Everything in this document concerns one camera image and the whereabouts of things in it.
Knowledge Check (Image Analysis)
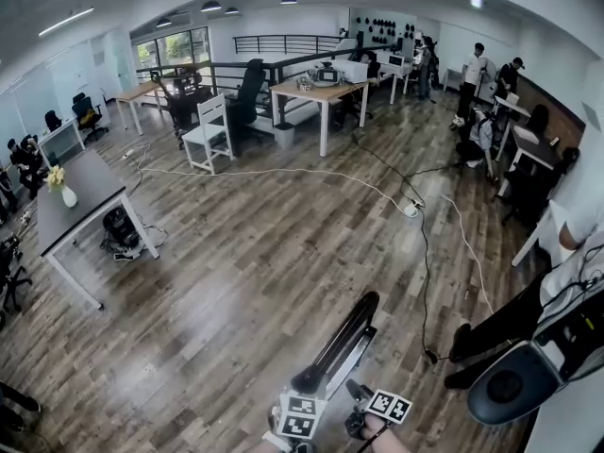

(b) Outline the ceiling light strip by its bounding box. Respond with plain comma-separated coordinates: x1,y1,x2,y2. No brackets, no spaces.
37,7,95,38

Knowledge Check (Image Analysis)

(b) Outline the black swivel chair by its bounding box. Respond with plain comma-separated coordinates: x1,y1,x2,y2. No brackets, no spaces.
0,233,34,330

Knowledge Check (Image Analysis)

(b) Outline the wooden top white leg desk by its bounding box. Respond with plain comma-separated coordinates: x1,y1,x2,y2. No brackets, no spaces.
114,80,165,137
269,76,379,158

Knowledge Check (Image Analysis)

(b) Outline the black device with cables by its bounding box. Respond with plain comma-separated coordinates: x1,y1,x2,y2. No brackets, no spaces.
99,205,169,262

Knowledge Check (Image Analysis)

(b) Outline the black metal railing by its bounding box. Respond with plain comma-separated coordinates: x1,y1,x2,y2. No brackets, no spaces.
135,33,398,126

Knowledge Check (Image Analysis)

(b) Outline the tall black office chair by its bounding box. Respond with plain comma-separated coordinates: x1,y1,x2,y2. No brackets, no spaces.
225,58,267,143

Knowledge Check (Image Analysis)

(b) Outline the long black cable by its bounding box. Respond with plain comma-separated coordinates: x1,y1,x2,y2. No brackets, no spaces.
351,132,461,365

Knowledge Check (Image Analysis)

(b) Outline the large window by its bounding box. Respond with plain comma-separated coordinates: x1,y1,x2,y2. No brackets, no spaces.
135,26,211,76

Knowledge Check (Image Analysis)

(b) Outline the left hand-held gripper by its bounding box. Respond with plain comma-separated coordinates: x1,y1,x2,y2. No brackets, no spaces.
269,387,329,442

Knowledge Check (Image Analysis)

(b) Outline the dark top desk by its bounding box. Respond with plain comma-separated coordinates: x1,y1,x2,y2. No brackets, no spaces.
496,125,563,198

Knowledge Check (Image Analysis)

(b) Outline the grey equipment on desk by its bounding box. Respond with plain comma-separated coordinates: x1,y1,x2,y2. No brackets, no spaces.
306,65,340,89

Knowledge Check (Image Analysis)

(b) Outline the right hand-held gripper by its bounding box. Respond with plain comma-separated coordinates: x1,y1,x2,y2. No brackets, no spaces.
344,378,413,441

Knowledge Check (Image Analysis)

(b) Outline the small white table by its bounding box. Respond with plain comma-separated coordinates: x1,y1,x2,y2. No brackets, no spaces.
37,119,87,165

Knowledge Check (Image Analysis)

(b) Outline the long white cable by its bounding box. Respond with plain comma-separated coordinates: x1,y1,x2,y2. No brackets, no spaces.
135,143,412,212

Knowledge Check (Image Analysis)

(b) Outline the dark top white leg table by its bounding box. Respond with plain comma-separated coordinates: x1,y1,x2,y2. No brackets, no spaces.
36,148,161,310

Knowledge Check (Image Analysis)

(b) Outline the black equipment rig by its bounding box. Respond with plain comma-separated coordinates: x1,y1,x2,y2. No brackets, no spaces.
149,66,214,151

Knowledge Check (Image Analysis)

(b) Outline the grey rounded headset device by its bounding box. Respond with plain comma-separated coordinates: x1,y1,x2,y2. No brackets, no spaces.
466,294,604,427

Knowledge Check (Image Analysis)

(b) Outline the black office chair yellow cushion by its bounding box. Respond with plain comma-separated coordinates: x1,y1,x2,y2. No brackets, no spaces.
71,92,110,143

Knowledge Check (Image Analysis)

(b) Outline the white box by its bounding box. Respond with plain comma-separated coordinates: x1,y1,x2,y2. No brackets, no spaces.
331,59,369,85

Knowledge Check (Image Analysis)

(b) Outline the person's right forearm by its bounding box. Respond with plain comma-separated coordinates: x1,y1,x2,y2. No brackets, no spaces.
356,415,415,453

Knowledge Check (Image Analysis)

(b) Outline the white wooden chair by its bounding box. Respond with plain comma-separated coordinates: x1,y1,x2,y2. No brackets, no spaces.
181,92,236,176

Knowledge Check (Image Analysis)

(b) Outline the grey waste bin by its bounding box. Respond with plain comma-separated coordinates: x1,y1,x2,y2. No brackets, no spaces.
273,123,297,150

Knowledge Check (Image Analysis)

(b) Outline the person's left forearm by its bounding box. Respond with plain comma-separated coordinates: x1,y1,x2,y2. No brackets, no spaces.
254,430,316,453

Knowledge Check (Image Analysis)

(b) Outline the white vase with yellow flowers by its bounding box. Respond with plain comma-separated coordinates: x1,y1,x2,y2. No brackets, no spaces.
45,164,79,210

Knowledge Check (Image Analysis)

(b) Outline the wall rack of black caps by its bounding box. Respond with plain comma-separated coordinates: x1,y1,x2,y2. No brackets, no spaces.
351,9,419,47

